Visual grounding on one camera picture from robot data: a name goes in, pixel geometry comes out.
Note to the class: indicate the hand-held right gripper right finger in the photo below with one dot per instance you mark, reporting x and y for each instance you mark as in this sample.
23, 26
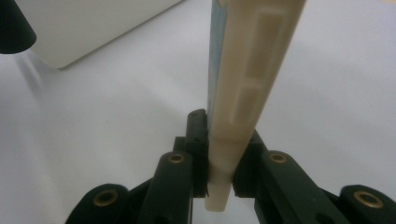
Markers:
280, 186

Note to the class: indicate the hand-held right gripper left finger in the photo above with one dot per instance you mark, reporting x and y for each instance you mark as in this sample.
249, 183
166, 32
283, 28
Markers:
196, 155

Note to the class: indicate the white plastic storage box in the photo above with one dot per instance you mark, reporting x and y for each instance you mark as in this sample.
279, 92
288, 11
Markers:
93, 28

